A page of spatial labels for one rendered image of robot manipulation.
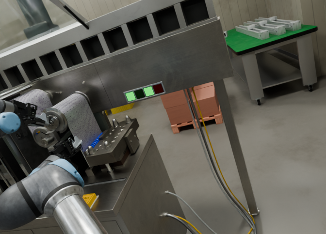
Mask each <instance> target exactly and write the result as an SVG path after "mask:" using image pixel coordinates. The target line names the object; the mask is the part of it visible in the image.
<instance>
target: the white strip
mask: <svg viewBox="0 0 326 234"><path fill-rule="evenodd" d="M30 88H31V86H30V87H27V88H26V89H23V90H21V91H19V92H17V93H15V94H12V95H10V96H8V97H6V98H3V99H2V100H5V101H10V100H12V99H14V98H16V97H18V96H20V93H21V92H23V91H26V90H28V89H30ZM5 137H6V139H7V140H8V142H9V143H10V145H11V147H12V148H13V150H14V152H15V153H16V155H17V156H18V158H19V160H20V161H21V163H22V164H23V166H24V168H25V169H26V171H27V172H28V174H29V175H30V174H31V173H32V170H31V168H30V167H29V165H28V163H27V162H26V160H25V158H24V157H23V155H22V154H21V152H20V150H19V149H18V147H17V146H16V144H15V142H14V141H13V139H12V137H11V136H10V134H7V135H5Z"/></svg>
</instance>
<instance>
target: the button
mask: <svg viewBox="0 0 326 234"><path fill-rule="evenodd" d="M96 197H97V196H96V194H95V193H93V194H86V195H83V197H82V198H83V199H84V200H85V202H86V203H87V205H88V206H89V207H91V205H92V204H93V202H94V201H95V199H96Z"/></svg>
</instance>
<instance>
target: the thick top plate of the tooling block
mask: <svg viewBox="0 0 326 234"><path fill-rule="evenodd" d="M118 123H119V125H117V126H114V125H113V126H112V127H111V128H110V129H109V133H108V135H107V136H106V137H105V138H104V139H103V140H100V141H99V142H98V143H97V144H96V145H95V147H94V150H95V151H96V153H94V154H93V155H87V156H86V157H85V158H86V160H87V162H88V164H89V166H90V167H92V166H97V165H103V164H108V163H113V162H117V160H118V159H119V157H120V156H121V154H122V153H123V151H124V149H125V148H126V146H127V143H126V140H125V138H124V137H125V135H126V134H127V133H128V131H129V130H130V129H132V128H133V130H134V132H136V130H137V129H138V127H139V124H138V121H137V119H136V118H134V119H132V121H131V122H130V123H127V122H126V121H121V122H118ZM105 141H108V142H109V144H110V145H111V146H112V149H111V150H109V151H106V150H105V148H104V147H105V146H104V142H105Z"/></svg>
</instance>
